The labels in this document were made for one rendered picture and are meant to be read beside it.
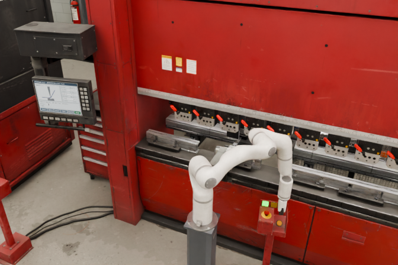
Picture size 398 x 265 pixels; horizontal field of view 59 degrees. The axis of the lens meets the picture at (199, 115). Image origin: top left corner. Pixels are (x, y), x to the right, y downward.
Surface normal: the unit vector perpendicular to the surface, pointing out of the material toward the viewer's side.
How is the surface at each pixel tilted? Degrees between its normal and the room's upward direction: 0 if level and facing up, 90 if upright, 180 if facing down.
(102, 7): 90
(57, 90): 90
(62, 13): 90
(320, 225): 90
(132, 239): 0
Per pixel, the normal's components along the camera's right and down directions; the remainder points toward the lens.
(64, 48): -0.17, 0.47
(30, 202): 0.01, -0.88
